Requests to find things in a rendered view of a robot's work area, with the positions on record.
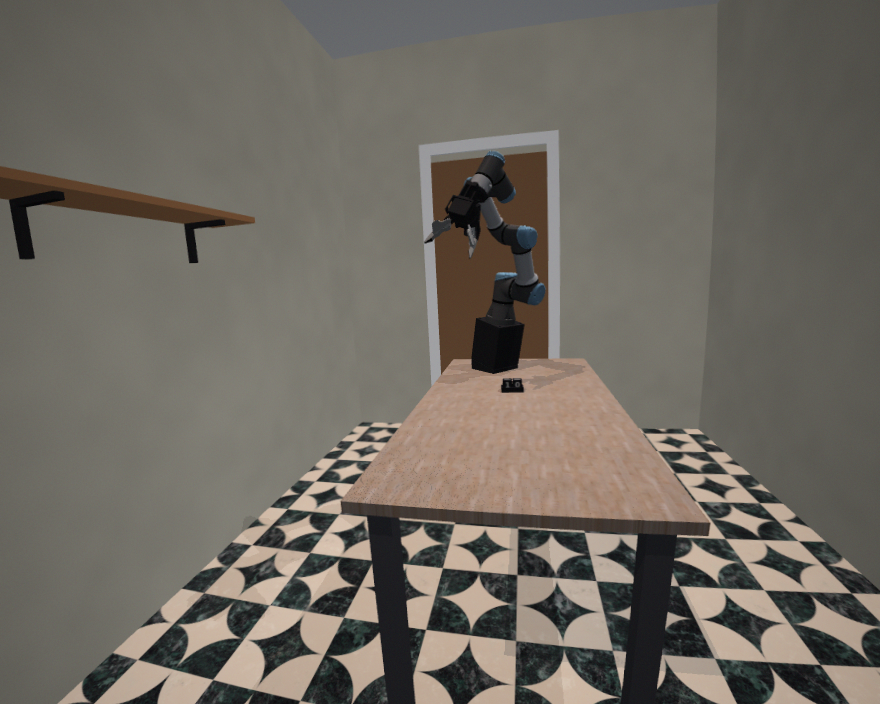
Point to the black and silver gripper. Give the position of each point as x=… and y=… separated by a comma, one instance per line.
x=458, y=213

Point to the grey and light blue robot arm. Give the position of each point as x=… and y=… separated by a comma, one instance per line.
x=523, y=286

